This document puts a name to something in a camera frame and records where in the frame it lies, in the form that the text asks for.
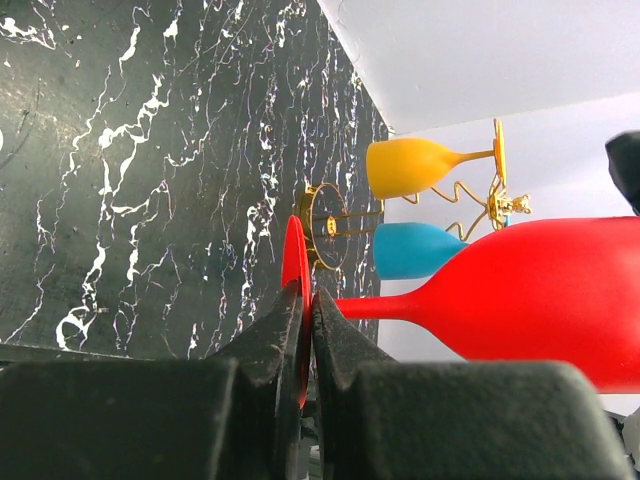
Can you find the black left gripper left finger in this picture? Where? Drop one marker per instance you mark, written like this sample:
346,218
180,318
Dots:
232,415

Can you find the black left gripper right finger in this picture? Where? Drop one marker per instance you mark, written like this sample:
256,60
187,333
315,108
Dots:
383,419

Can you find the red wine glass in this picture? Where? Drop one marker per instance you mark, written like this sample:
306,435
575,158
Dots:
564,289

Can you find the yellow wine glass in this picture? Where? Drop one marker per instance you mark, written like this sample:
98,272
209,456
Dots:
408,166

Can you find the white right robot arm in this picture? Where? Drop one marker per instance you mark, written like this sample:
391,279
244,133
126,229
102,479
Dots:
623,152

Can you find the blue wine glass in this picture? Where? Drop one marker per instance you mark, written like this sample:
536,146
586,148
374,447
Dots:
412,250

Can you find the gold wire wine glass rack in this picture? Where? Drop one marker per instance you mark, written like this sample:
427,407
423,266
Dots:
324,215

